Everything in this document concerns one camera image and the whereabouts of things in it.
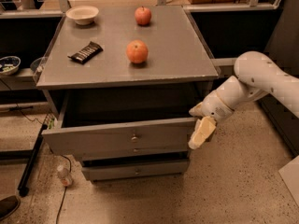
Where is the grey drawer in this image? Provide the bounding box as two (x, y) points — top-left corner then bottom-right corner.
(74, 146), (190, 161)
(81, 159), (190, 181)
(41, 91), (200, 157)

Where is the black metal stand leg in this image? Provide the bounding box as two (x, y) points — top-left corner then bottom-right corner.
(18, 124), (48, 197)

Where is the black candy bar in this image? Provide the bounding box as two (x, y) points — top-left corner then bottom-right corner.
(70, 41), (103, 64)

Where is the clear plastic bottle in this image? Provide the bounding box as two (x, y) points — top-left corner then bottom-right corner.
(57, 165), (73, 187)

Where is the white paper bowl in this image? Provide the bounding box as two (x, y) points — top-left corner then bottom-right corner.
(65, 6), (99, 25)

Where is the grey side shelf left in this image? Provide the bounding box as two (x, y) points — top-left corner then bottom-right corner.
(0, 68), (36, 91)

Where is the grey side shelf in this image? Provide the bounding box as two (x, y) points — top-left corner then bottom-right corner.
(211, 58), (236, 77)
(0, 68), (36, 91)

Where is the grey side shelf right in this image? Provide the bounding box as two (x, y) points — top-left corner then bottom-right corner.
(211, 58), (236, 77)

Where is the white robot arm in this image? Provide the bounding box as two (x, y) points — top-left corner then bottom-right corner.
(188, 51), (299, 149)

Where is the dark shoe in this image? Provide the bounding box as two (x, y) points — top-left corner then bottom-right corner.
(0, 195), (21, 220)

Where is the grey top drawer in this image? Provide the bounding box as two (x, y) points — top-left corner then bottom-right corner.
(41, 91), (200, 157)

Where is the grey middle drawer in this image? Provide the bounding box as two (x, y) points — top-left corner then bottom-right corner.
(74, 146), (190, 161)

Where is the green chip bag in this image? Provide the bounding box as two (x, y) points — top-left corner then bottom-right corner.
(48, 117), (56, 129)

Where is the black power cable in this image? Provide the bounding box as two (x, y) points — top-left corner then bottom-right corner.
(50, 152), (73, 224)

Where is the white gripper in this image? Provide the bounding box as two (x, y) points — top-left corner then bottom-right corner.
(188, 91), (234, 149)

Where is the red apple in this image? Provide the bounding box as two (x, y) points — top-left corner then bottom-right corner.
(135, 7), (151, 26)

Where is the grey drawer cabinet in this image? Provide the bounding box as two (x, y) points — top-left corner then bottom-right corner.
(36, 6), (218, 168)

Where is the clear plastic container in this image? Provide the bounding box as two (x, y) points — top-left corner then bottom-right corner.
(30, 57), (48, 75)

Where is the orange fruit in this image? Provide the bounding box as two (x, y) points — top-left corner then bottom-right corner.
(126, 40), (149, 63)

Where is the grey bottom drawer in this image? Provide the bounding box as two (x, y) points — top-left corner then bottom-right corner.
(81, 159), (190, 181)

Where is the blue patterned bowl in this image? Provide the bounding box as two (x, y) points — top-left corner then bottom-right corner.
(0, 56), (21, 76)

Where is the white floor panel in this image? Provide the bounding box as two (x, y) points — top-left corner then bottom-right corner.
(278, 156), (299, 206)

